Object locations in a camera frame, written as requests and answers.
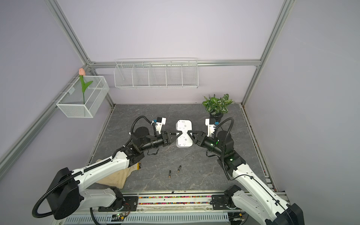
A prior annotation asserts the white mesh wall basket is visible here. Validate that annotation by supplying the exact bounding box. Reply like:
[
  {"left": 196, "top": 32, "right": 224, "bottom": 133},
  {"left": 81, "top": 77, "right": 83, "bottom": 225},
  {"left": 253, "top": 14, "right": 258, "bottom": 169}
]
[{"left": 56, "top": 76, "right": 109, "bottom": 118}]

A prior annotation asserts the pink artificial tulip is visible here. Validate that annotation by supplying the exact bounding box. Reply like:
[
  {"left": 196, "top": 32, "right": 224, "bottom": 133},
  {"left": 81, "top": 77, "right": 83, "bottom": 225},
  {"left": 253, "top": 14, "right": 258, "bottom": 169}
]
[{"left": 78, "top": 68, "right": 93, "bottom": 105}]

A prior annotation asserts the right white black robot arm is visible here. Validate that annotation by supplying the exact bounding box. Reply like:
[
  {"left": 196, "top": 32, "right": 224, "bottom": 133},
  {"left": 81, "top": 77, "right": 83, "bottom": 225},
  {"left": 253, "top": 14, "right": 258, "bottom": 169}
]
[{"left": 187, "top": 117, "right": 305, "bottom": 225}]

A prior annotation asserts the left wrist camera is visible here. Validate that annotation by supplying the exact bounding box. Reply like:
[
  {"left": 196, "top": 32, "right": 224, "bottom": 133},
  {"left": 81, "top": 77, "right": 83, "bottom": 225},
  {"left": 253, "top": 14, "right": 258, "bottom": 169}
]
[{"left": 151, "top": 117, "right": 166, "bottom": 136}]

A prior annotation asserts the white digital alarm clock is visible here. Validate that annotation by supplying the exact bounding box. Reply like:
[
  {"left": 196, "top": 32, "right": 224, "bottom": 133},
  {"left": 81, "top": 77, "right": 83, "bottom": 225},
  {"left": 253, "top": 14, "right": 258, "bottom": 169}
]
[{"left": 175, "top": 120, "right": 193, "bottom": 148}]

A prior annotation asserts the green potted plant black pot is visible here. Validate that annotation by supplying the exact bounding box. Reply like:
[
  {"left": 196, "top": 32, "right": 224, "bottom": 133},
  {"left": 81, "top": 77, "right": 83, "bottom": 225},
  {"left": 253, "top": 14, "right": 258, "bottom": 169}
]
[{"left": 202, "top": 94, "right": 235, "bottom": 122}]

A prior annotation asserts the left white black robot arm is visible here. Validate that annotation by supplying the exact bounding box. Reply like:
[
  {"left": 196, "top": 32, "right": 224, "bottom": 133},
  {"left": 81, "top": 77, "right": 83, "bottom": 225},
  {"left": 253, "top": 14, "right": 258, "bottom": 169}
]
[{"left": 31, "top": 115, "right": 182, "bottom": 220}]

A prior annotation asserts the white wire wall shelf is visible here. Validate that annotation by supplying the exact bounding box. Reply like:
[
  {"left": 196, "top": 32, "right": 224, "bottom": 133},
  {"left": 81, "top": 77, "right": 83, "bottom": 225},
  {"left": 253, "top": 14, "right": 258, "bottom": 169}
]
[{"left": 114, "top": 58, "right": 199, "bottom": 89}]

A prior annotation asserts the beige work glove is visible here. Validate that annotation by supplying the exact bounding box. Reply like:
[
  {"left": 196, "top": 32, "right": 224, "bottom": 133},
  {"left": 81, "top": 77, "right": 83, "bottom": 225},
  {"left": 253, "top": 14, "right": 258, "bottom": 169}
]
[{"left": 96, "top": 162, "right": 141, "bottom": 189}]

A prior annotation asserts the white vented cable duct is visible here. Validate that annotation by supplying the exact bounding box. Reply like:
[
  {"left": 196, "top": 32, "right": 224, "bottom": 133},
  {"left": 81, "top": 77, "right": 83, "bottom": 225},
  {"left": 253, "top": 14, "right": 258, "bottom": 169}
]
[{"left": 63, "top": 212, "right": 230, "bottom": 225}]

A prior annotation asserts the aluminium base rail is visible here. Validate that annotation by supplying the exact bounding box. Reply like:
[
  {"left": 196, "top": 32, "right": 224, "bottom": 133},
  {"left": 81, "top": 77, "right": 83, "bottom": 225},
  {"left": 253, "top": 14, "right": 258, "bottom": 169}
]
[{"left": 48, "top": 186, "right": 260, "bottom": 219}]

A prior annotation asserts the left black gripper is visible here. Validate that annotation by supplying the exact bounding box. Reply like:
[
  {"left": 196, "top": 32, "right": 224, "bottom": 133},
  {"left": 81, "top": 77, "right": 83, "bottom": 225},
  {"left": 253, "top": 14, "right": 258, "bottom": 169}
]
[{"left": 141, "top": 129, "right": 182, "bottom": 152}]

